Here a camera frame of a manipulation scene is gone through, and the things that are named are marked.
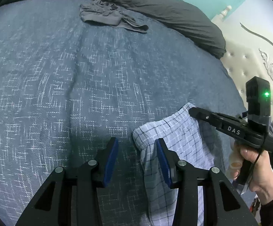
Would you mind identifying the light blue plaid shorts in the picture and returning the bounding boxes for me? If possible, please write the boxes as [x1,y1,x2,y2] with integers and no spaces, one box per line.
[132,102,225,226]

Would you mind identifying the person's right hand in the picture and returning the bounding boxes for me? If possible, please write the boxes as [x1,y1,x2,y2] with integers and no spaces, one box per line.
[226,142,273,205]

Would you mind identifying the cluttered items on drawer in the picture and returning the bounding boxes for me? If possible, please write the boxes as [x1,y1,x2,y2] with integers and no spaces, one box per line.
[250,196,261,225]

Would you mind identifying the cream tufted headboard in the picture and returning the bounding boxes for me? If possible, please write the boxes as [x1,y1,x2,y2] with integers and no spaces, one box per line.
[211,5,273,120]

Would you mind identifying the blue patterned bed cover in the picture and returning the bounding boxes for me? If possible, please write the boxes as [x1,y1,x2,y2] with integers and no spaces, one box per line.
[0,0,245,225]

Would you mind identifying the dark grey crumpled garment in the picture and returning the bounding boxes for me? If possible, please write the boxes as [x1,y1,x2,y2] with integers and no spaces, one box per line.
[79,0,149,34]

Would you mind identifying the dark grey rolled duvet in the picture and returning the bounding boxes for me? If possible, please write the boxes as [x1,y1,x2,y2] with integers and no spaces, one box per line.
[1,0,226,59]

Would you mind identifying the black camera box green light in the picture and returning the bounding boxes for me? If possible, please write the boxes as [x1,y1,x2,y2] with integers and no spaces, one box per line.
[246,76,271,126]

